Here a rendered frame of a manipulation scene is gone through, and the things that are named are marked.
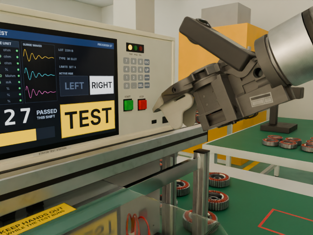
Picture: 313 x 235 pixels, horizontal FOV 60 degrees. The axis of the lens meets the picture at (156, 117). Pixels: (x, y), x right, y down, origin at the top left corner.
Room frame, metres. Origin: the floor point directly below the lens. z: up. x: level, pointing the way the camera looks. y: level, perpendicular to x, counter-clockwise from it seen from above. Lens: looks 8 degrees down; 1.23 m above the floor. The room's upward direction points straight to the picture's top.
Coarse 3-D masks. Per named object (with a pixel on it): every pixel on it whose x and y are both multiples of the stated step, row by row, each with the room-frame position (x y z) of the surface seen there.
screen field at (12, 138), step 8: (40, 128) 0.37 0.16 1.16; (48, 128) 0.38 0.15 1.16; (0, 136) 0.33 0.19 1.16; (8, 136) 0.34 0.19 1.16; (16, 136) 0.35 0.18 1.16; (24, 136) 0.35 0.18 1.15; (32, 136) 0.36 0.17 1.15; (40, 136) 0.37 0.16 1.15; (48, 136) 0.38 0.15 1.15; (0, 144) 0.33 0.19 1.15; (8, 144) 0.34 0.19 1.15
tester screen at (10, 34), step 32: (0, 32) 0.34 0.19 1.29; (0, 64) 0.34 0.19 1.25; (32, 64) 0.37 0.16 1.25; (64, 64) 0.40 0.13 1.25; (96, 64) 0.45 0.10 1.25; (0, 96) 0.33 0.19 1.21; (32, 96) 0.36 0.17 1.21; (64, 96) 0.40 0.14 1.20; (96, 96) 0.45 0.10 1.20; (0, 128) 0.33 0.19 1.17; (32, 128) 0.36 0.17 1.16
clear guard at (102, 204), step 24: (72, 192) 0.38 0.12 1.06; (96, 192) 0.38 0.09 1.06; (120, 192) 0.38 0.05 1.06; (0, 216) 0.31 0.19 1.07; (24, 216) 0.31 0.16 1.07; (72, 216) 0.31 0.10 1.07; (96, 216) 0.31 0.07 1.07; (120, 216) 0.31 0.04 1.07; (144, 216) 0.31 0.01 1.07; (168, 216) 0.31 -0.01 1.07; (192, 216) 0.31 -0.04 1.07
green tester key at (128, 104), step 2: (126, 100) 0.50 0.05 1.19; (128, 100) 0.50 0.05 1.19; (130, 100) 0.50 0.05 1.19; (132, 100) 0.50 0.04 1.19; (124, 102) 0.49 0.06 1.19; (126, 102) 0.49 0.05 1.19; (128, 102) 0.49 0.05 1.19; (130, 102) 0.50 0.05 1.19; (132, 102) 0.50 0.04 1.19; (124, 104) 0.49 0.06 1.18; (126, 104) 0.49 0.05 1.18; (128, 104) 0.49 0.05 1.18; (130, 104) 0.50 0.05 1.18; (132, 104) 0.50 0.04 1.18; (124, 106) 0.49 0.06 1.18; (126, 106) 0.49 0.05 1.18; (128, 106) 0.49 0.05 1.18; (130, 106) 0.50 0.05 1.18; (132, 106) 0.50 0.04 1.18; (124, 108) 0.49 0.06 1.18; (126, 108) 0.49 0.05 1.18; (128, 108) 0.49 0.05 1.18; (130, 108) 0.50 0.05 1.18; (132, 108) 0.50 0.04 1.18; (126, 110) 0.49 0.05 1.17
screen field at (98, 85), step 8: (64, 80) 0.40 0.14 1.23; (72, 80) 0.41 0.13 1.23; (80, 80) 0.42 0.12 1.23; (88, 80) 0.43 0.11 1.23; (96, 80) 0.45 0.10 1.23; (104, 80) 0.46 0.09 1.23; (112, 80) 0.47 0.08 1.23; (64, 88) 0.40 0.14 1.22; (72, 88) 0.41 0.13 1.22; (80, 88) 0.42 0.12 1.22; (88, 88) 0.43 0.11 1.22; (96, 88) 0.45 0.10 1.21; (104, 88) 0.46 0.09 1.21; (112, 88) 0.47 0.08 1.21
